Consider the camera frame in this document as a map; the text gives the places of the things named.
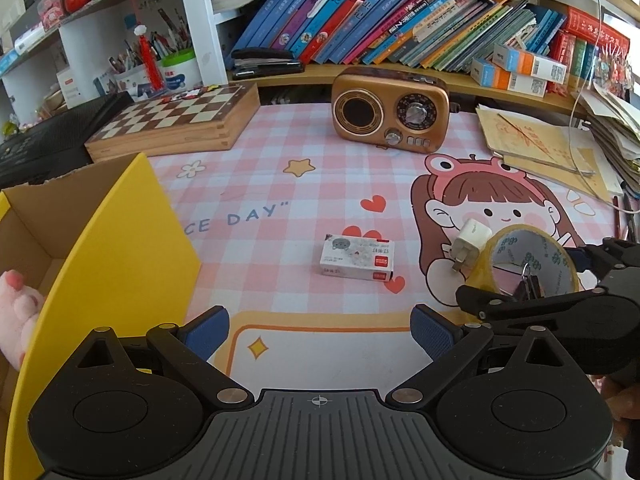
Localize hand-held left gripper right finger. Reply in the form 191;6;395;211
390;304;566;407

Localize brown retro radio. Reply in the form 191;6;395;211
331;66;451;154

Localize black electronic keyboard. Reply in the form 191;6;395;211
0;92;133;191

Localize green and white pen holder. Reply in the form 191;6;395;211
160;50;201;88

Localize white and blue pen holder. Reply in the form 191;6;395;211
95;62;151;98

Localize brown paper envelopes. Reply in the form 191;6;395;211
474;105;626;206

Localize pink plush pig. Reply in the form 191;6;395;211
0;269;45;372

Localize small white box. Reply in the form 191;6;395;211
319;235;396;283

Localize white cable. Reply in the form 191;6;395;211
567;0;608;116

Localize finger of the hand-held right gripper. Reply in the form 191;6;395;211
566;237;640;286
455;285;621;331

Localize black binder clip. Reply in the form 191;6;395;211
510;260;546;303

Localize red book set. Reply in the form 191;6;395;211
550;6;631;78

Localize stack of loose papers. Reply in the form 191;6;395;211
575;80;640;196

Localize black stapler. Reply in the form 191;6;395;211
231;47;305;80

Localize white charger plug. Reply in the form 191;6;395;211
452;219;493;273

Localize yellow cardboard box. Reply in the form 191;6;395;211
0;152;202;480

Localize pink checked cloth desktop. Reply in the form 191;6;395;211
145;82;640;396

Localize white shelf unit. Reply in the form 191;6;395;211
0;0;236;111

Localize yellow tape roll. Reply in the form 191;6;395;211
470;224;581;306

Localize wooden chessboard box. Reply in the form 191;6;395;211
84;82;261;162

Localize white box with red label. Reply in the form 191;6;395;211
56;65;83;108

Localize row of colourful books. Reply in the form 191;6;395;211
231;0;568;71

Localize person's right hand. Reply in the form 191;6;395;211
602;376;630;423

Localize orange and white carton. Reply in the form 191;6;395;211
492;42;568;81
470;57;548;97

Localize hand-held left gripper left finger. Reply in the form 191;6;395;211
75;305;256;408

